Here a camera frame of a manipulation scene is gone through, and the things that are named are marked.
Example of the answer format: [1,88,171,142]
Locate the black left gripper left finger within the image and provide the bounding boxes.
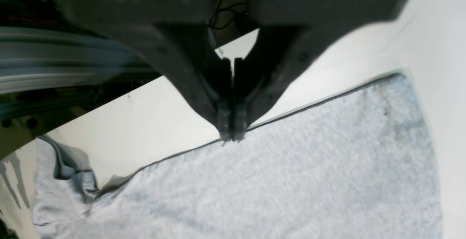
[55,0,233,141]

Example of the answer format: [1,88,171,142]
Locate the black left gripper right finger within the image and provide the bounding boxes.
[233,0,408,141]

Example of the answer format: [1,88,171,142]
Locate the aluminium frame rail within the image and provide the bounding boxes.
[0,27,159,94]

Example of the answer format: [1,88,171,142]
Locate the grey T-shirt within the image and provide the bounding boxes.
[32,74,442,239]

